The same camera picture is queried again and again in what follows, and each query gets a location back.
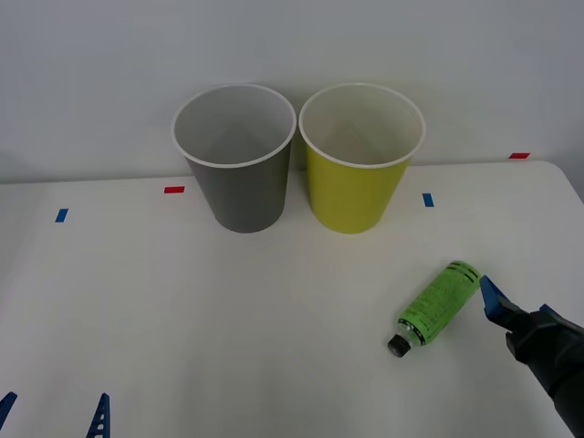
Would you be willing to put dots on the yellow-green plastic waste bin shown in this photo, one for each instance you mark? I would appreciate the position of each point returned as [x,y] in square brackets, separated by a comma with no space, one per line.
[351,196]

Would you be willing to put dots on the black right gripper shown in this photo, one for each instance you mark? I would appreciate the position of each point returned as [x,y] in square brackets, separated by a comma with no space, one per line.
[543,347]

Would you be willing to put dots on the green plastic bottle black cap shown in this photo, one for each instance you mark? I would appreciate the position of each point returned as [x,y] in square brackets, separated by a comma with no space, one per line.
[438,303]

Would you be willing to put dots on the grey plastic waste bin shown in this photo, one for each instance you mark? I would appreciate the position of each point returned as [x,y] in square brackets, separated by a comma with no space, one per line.
[246,196]

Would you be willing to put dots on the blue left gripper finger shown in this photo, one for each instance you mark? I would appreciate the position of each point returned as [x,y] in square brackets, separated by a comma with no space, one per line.
[100,417]
[6,404]

